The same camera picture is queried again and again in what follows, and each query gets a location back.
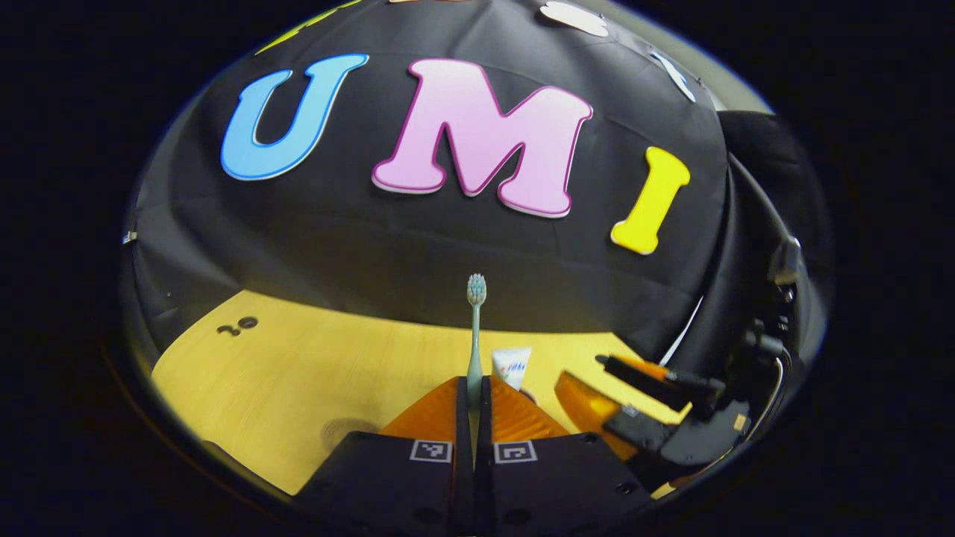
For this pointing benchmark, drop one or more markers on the black backdrop cloth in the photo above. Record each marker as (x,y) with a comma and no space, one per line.
(373,246)

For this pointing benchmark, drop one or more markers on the pale green toothbrush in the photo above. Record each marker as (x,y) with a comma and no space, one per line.
(475,335)

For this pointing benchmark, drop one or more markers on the white toothpaste tube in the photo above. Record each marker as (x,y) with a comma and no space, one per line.
(512,365)

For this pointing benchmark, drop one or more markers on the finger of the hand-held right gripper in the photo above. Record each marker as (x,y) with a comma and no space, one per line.
(656,380)
(589,406)

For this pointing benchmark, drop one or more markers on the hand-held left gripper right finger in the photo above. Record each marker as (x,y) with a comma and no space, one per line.
(483,418)

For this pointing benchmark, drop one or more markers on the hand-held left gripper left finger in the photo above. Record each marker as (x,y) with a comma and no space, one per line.
(462,418)

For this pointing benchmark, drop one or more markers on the round brown coaster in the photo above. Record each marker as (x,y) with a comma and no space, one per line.
(345,432)

